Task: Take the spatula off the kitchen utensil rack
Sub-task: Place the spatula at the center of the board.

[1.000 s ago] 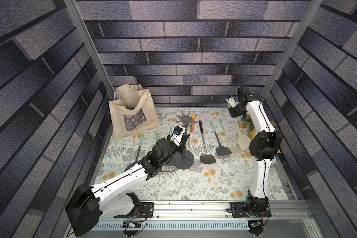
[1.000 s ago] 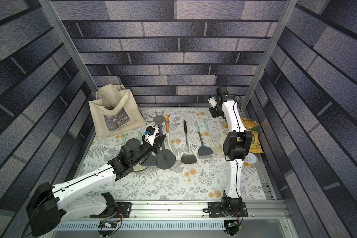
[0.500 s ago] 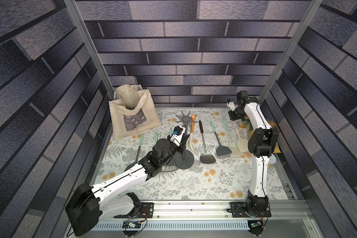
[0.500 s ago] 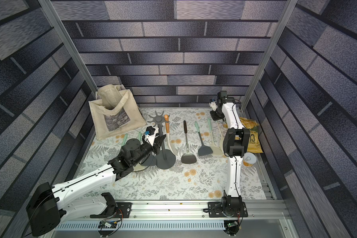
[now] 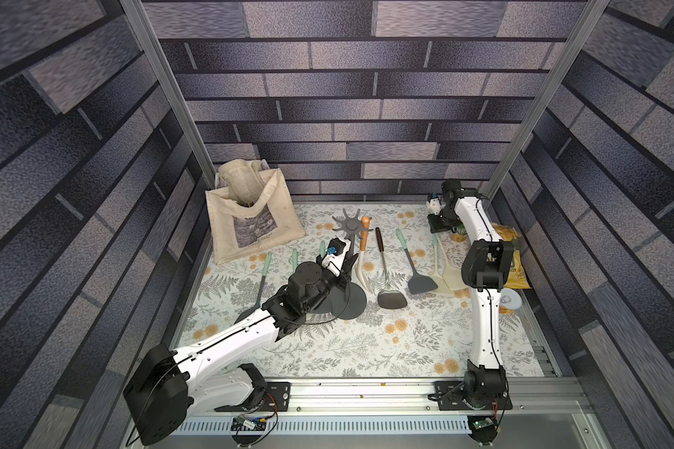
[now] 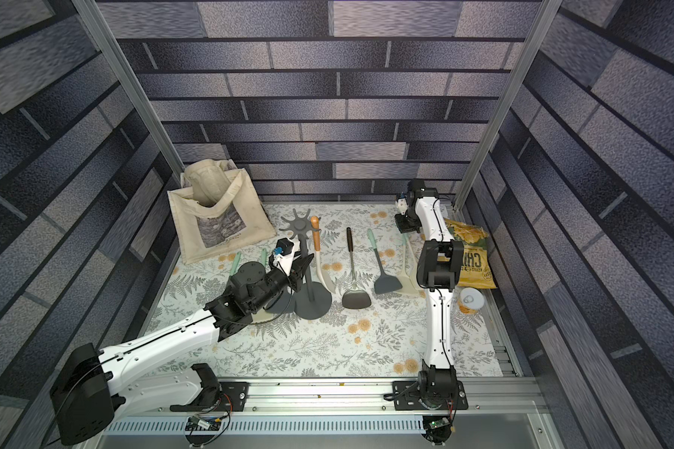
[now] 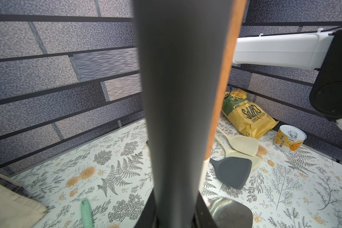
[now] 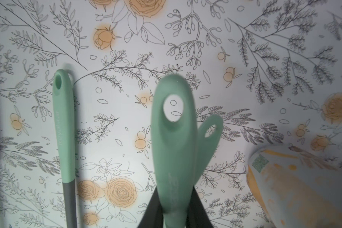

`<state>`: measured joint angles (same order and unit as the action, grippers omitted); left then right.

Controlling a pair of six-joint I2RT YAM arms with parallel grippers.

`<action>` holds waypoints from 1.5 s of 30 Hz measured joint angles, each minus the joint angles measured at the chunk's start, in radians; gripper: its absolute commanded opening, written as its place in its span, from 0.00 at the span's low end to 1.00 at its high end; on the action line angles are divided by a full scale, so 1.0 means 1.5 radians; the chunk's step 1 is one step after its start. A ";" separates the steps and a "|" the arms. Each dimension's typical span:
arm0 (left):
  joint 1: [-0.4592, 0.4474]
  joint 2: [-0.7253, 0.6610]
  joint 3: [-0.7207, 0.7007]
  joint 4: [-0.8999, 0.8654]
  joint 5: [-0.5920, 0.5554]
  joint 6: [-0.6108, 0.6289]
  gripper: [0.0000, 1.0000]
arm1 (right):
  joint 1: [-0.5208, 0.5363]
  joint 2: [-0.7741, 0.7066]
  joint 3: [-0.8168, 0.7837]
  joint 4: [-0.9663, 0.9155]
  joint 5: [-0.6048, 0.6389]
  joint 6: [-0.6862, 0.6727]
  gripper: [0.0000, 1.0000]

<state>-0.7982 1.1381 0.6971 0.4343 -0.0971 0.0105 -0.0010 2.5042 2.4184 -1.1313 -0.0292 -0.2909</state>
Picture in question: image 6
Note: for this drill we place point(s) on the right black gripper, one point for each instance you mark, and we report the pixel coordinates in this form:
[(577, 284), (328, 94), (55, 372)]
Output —
[(405, 222)]

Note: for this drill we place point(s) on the grey utensil rack stand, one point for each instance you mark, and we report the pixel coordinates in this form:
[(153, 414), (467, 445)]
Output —
[(313, 300)]

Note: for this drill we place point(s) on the small yellow tin can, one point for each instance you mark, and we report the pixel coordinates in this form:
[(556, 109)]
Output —
[(471, 301)]

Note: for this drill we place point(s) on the cream turner mint handle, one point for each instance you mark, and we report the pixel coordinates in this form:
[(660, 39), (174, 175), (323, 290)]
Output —
[(408, 286)]

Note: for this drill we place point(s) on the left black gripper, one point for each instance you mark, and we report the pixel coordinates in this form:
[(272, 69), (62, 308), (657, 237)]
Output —
[(297, 272)]

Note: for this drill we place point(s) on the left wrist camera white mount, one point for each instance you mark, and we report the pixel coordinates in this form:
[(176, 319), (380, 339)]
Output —
[(283, 255)]

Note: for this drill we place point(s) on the beige canvas tote bag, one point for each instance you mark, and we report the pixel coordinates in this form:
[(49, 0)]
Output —
[(218, 212)]

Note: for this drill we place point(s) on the grey spatula dark wood handle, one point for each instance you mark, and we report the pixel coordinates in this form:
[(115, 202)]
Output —
[(354, 298)]

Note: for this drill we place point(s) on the right circuit board with wires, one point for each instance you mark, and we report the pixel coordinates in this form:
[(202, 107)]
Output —
[(437, 429)]

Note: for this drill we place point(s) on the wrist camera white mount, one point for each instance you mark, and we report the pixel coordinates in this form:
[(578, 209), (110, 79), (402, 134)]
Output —
[(401, 203), (283, 255)]

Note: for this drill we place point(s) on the cream ladle mint handle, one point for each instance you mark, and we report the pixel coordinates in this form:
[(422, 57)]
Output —
[(405, 249)]

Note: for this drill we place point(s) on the grey turner mint handle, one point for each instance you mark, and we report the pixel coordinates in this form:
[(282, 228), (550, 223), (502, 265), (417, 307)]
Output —
[(384, 283)]

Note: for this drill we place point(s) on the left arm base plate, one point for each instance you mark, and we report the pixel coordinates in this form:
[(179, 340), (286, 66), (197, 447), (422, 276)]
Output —
[(229, 396)]

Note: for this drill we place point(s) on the cream spoon light wood handle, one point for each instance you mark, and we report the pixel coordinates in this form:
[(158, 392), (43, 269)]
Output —
[(323, 277)]

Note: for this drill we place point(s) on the grey spatula mint handle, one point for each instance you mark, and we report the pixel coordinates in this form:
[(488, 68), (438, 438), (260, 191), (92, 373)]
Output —
[(236, 264)]

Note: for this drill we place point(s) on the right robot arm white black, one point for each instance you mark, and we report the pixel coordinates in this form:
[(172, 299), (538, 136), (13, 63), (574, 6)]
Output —
[(438, 274)]

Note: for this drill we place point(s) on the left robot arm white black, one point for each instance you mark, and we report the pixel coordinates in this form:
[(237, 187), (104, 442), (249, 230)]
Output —
[(97, 386)]

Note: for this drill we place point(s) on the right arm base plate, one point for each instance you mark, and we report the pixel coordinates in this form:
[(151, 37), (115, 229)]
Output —
[(407, 397)]

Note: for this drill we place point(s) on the aluminium mounting rail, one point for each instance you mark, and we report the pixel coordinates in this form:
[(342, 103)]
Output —
[(352, 396)]

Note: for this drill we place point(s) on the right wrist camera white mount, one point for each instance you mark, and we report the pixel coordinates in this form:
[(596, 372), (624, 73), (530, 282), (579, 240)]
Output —
[(401, 203)]

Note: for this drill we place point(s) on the left circuit board with wires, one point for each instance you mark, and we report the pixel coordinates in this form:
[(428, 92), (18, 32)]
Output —
[(202, 430)]

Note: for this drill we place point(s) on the circuit board with wires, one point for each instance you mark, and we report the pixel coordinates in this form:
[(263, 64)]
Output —
[(202, 430), (437, 429)]

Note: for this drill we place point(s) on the yellow green chips bag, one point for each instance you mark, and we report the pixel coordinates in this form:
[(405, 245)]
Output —
[(475, 271)]

